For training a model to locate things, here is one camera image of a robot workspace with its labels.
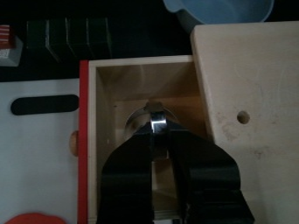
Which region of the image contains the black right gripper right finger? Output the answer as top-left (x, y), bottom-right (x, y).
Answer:
top-left (166, 118), bottom-right (257, 224)

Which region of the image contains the light blue bowl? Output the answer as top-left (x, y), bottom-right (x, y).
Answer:
top-left (161, 0), bottom-right (276, 33)

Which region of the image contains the dark green block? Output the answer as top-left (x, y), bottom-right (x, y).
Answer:
top-left (25, 17), bottom-right (114, 63)

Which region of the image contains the wooden drawer with red front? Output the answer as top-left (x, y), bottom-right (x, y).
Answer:
top-left (69, 54), bottom-right (214, 224)

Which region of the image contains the red flat dough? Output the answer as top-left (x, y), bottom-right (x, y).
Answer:
top-left (3, 212), bottom-right (68, 224)

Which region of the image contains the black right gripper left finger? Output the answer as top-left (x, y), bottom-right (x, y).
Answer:
top-left (96, 128), bottom-right (154, 224)

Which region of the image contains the white cutting board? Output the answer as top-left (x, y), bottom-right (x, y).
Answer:
top-left (0, 77), bottom-right (81, 224)

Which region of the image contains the red and white box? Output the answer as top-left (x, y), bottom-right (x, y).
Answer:
top-left (0, 24), bottom-right (23, 67)

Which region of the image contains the round metal dough cutter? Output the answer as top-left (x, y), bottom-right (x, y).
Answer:
top-left (122, 100), bottom-right (182, 161)

